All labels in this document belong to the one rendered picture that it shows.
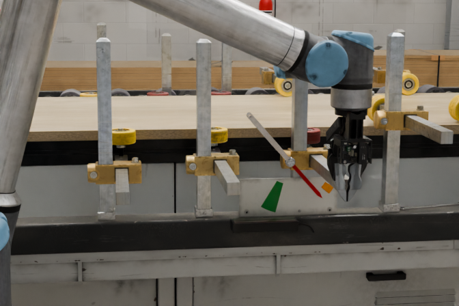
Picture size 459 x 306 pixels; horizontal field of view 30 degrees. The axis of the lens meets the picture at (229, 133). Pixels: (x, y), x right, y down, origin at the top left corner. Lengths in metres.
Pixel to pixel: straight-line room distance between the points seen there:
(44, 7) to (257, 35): 0.41
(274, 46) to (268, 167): 0.85
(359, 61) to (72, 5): 7.71
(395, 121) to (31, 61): 1.00
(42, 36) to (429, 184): 1.32
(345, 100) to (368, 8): 7.75
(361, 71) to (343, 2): 7.69
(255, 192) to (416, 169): 0.56
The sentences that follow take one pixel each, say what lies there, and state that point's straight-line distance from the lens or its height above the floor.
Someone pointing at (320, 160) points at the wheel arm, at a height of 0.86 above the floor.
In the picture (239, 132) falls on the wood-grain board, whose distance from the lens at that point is 2.39.
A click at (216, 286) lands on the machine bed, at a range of 2.56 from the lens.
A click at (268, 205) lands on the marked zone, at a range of 2.24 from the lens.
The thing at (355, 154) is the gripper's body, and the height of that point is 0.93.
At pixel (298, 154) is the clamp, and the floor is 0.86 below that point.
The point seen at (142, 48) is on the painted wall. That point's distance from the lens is 9.39.
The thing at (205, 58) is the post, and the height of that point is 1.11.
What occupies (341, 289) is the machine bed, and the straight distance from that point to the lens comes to 2.63.
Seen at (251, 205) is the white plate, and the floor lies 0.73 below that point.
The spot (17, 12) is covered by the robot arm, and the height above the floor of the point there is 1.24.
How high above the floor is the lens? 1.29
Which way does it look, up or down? 10 degrees down
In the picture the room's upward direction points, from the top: straight up
